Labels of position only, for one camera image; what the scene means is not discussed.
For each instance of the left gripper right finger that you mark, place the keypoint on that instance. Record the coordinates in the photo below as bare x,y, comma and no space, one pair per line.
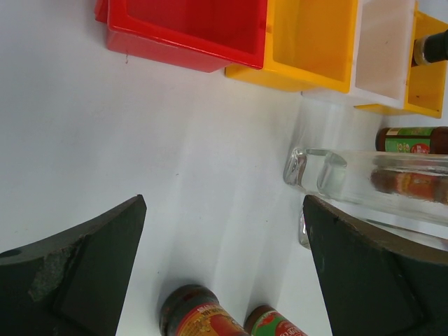
374,282

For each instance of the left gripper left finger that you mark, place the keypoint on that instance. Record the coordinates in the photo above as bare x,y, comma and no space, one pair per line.
73,282

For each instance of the black lid spice jar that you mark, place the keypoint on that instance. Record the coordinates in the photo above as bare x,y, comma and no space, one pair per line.
430,49

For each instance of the rear glass oil bottle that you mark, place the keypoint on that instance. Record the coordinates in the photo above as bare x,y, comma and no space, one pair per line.
405,184

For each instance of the front red lid jar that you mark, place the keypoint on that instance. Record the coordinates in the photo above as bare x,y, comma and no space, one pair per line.
193,310

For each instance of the front green label sauce bottle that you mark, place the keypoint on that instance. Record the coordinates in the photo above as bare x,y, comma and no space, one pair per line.
267,321

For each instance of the green label sauce bottle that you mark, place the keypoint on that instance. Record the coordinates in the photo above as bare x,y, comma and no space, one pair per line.
267,321
424,140

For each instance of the rear green label sauce bottle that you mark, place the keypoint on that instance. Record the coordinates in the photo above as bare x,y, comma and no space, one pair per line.
424,140

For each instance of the right yellow plastic bin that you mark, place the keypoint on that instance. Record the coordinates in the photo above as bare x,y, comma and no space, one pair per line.
425,86

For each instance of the yellow plastic bin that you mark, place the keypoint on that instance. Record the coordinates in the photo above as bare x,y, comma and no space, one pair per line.
425,86
308,45

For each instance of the left yellow plastic bin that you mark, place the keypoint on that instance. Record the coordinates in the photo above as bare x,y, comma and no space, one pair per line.
308,45

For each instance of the white plastic bin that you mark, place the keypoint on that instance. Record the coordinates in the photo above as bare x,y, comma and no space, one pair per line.
381,54

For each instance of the red plastic bin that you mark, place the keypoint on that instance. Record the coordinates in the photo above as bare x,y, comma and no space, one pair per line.
203,35

